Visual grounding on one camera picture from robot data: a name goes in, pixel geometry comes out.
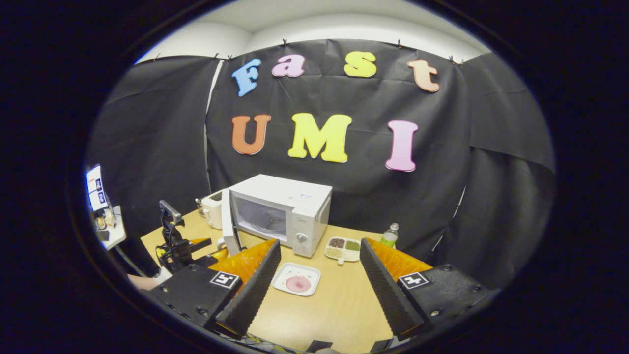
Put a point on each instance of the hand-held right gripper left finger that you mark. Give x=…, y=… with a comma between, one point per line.
x=255, y=290

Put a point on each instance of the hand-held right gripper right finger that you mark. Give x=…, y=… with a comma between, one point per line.
x=388, y=295

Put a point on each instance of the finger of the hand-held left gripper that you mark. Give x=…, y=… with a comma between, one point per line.
x=216, y=255
x=201, y=244

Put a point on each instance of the pink ham slice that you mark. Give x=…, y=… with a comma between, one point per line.
x=298, y=284

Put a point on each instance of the white square plate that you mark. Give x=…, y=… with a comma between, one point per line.
x=307, y=273

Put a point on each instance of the white microwave oven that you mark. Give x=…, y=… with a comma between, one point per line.
x=275, y=189

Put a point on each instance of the white toaster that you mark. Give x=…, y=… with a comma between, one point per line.
x=214, y=211

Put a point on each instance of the green drink bottle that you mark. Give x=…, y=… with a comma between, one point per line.
x=389, y=238

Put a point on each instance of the white side table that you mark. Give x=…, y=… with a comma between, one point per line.
x=115, y=236

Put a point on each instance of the white divided dish of beans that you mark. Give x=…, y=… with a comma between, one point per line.
x=339, y=251

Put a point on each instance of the white printed sign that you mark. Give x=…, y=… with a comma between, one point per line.
x=96, y=189

